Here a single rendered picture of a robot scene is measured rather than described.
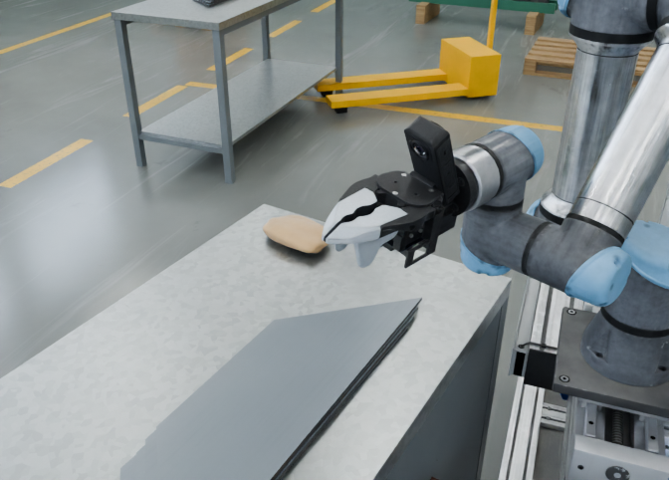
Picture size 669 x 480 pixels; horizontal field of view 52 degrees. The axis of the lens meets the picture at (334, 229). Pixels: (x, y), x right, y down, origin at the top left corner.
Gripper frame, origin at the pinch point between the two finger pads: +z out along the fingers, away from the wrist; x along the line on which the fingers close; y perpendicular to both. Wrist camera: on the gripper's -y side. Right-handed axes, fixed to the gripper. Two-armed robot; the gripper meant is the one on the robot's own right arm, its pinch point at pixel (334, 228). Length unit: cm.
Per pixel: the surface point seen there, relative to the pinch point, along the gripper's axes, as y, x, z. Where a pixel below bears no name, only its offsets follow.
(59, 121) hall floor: 204, 411, -142
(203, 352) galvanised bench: 45, 30, -5
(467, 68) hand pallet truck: 155, 238, -392
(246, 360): 41.6, 21.8, -6.8
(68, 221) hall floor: 184, 266, -79
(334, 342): 40.7, 15.4, -20.2
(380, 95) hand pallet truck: 174, 269, -331
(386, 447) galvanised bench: 40.4, -4.4, -11.2
